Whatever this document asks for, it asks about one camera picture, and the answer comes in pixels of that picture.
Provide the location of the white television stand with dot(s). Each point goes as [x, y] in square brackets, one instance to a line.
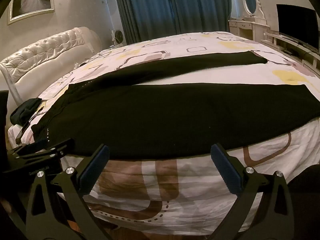
[287, 46]

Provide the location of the person's dark clothing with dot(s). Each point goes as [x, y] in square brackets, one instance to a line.
[307, 205]

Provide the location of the white tufted headboard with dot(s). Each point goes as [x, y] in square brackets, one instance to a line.
[50, 50]

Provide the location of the small dark cloth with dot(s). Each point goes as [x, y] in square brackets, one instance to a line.
[25, 110]

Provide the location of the shiny dark flat object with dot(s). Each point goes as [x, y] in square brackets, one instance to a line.
[23, 132]

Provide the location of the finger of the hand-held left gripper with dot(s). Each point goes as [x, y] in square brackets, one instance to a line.
[37, 148]
[32, 166]

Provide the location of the black television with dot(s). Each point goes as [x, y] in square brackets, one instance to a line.
[295, 22]

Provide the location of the white dressing table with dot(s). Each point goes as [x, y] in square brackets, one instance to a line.
[246, 28]

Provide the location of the blue curtains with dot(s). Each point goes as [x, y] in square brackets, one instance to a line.
[162, 7]

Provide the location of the bed with patterned sheet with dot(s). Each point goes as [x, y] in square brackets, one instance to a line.
[200, 42]

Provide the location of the small white fan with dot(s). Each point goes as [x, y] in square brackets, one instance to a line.
[117, 37]

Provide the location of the black pants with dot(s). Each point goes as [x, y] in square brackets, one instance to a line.
[162, 117]

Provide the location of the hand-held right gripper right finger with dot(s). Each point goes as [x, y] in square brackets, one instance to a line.
[225, 165]

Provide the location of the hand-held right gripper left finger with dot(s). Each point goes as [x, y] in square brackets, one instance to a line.
[96, 162]

